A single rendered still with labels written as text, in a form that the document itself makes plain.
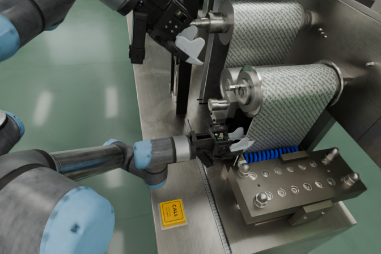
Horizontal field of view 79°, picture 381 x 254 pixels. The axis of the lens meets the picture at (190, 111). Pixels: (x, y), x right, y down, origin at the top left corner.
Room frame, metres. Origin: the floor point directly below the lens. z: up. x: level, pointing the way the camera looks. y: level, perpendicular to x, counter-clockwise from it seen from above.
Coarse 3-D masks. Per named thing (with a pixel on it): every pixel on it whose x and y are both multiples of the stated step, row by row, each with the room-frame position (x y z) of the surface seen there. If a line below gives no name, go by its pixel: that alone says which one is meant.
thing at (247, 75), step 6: (246, 72) 0.53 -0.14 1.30; (240, 78) 0.54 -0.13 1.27; (246, 78) 0.52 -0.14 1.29; (252, 78) 0.50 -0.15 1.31; (252, 84) 0.49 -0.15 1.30; (336, 84) 0.55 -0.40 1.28; (252, 90) 0.48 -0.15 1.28; (258, 90) 0.47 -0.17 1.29; (252, 96) 0.47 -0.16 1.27; (258, 96) 0.46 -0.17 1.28; (252, 102) 0.46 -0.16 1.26; (246, 108) 0.48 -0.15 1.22; (252, 108) 0.46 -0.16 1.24
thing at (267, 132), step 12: (252, 120) 0.46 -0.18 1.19; (264, 120) 0.47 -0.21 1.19; (276, 120) 0.48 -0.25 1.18; (288, 120) 0.49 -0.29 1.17; (300, 120) 0.51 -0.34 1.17; (312, 120) 0.53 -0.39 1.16; (252, 132) 0.46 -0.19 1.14; (264, 132) 0.47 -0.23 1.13; (276, 132) 0.49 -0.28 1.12; (288, 132) 0.50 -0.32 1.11; (300, 132) 0.52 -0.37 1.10; (252, 144) 0.47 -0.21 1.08; (264, 144) 0.48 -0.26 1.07; (276, 144) 0.50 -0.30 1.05; (288, 144) 0.51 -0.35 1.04
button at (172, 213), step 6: (162, 204) 0.30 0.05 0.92; (168, 204) 0.30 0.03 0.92; (174, 204) 0.31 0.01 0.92; (180, 204) 0.31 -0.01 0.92; (162, 210) 0.28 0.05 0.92; (168, 210) 0.28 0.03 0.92; (174, 210) 0.29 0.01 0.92; (180, 210) 0.29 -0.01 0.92; (162, 216) 0.26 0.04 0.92; (168, 216) 0.27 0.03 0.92; (174, 216) 0.27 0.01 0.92; (180, 216) 0.27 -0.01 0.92; (162, 222) 0.25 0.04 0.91; (168, 222) 0.25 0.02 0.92; (174, 222) 0.25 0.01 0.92; (180, 222) 0.26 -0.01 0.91
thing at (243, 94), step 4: (240, 80) 0.52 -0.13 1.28; (244, 80) 0.51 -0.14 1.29; (240, 84) 0.52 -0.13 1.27; (244, 84) 0.50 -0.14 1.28; (248, 84) 0.50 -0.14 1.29; (240, 88) 0.52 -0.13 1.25; (244, 88) 0.50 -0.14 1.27; (248, 88) 0.49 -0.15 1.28; (236, 92) 0.52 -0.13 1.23; (240, 92) 0.51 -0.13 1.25; (244, 92) 0.49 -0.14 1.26; (248, 92) 0.48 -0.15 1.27; (236, 96) 0.52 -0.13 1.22; (240, 96) 0.51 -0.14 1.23; (244, 96) 0.48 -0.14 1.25; (248, 96) 0.47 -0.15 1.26; (240, 100) 0.50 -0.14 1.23; (244, 100) 0.48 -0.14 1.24; (248, 100) 0.47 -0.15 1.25; (240, 104) 0.49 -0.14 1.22; (244, 104) 0.47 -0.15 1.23
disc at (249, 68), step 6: (246, 66) 0.55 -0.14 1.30; (252, 66) 0.53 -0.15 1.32; (240, 72) 0.57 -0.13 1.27; (252, 72) 0.52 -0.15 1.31; (258, 78) 0.49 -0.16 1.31; (258, 84) 0.48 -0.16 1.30; (258, 102) 0.46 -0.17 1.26; (240, 108) 0.52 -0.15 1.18; (258, 108) 0.45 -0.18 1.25; (246, 114) 0.48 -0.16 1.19; (252, 114) 0.46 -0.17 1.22
